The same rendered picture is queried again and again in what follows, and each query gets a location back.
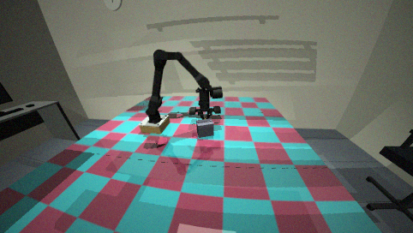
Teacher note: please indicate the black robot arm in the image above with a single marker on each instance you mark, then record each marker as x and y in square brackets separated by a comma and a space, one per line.
[160, 57]

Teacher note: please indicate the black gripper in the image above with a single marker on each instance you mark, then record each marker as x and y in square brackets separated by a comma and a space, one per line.
[204, 106]

